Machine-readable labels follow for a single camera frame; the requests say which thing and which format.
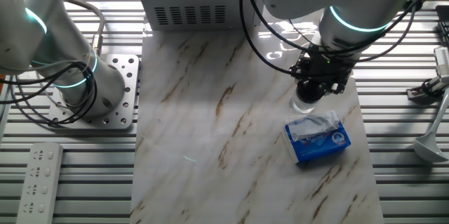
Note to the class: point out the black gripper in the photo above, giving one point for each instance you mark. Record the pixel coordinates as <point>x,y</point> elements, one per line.
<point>324,69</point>

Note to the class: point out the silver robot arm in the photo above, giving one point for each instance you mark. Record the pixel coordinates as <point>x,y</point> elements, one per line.
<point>35,41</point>

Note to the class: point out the clear glass jar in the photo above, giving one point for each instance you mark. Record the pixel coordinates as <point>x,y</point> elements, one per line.
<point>300,107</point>

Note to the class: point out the blue tissue pack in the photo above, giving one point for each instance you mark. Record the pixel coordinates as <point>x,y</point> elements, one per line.
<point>315,146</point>

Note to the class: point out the white marble pattern board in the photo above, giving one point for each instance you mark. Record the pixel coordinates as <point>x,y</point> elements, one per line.
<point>210,129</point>

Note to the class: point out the white power strip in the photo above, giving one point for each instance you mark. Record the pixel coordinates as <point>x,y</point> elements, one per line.
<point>38,182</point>

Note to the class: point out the small metal bracket clamp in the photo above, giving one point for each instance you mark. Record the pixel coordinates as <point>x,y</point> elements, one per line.
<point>417,92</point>

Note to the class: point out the silver finned camera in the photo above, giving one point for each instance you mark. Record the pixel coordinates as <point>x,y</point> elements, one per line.
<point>442,60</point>

